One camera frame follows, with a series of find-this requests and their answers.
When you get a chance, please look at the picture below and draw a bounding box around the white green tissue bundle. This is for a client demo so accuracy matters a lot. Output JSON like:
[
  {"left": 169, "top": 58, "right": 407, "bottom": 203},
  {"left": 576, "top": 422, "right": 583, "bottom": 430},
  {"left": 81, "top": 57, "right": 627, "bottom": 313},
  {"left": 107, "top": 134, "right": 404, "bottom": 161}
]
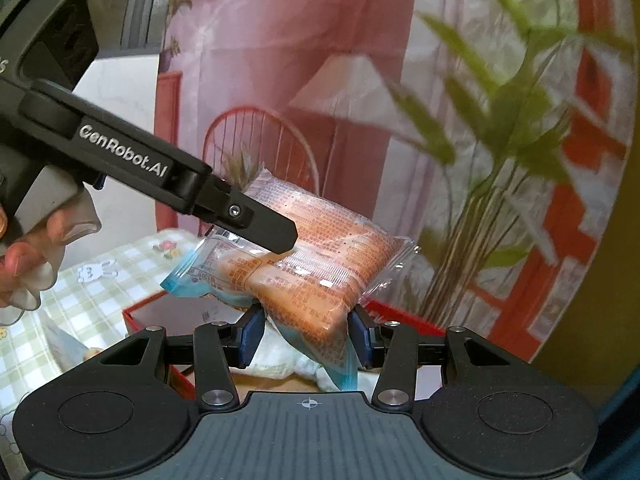
[{"left": 239, "top": 321, "right": 323, "bottom": 382}]

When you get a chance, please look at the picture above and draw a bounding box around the green plaid bunny tablecloth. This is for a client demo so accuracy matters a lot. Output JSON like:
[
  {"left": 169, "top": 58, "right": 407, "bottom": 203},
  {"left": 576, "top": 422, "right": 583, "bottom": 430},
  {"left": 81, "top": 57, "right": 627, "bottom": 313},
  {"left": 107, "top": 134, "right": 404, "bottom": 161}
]
[{"left": 1, "top": 229, "right": 198, "bottom": 478}]

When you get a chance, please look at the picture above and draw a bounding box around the teal curtain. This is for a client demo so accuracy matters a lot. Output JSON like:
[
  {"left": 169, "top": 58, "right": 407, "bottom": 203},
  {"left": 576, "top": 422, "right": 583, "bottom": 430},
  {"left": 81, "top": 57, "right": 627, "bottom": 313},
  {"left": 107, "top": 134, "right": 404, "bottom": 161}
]
[{"left": 584, "top": 376, "right": 640, "bottom": 480}]

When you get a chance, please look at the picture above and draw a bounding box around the red strawberry cardboard box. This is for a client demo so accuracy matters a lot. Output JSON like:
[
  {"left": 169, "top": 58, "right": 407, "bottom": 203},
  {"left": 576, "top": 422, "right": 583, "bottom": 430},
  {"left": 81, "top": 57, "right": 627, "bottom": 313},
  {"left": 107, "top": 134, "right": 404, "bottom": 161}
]
[{"left": 121, "top": 288, "right": 446, "bottom": 401}]

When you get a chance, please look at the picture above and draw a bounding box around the gloved left hand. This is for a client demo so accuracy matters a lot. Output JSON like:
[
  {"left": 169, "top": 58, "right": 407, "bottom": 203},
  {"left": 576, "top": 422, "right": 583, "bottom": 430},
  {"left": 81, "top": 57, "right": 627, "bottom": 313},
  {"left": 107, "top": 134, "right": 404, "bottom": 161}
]
[{"left": 1, "top": 191, "right": 101, "bottom": 327}]

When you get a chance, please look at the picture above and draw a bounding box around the printed living room backdrop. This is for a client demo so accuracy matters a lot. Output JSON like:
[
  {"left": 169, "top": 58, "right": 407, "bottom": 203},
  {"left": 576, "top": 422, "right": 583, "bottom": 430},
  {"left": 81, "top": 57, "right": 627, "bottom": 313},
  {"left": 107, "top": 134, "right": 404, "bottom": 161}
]
[{"left": 155, "top": 0, "right": 639, "bottom": 359}]

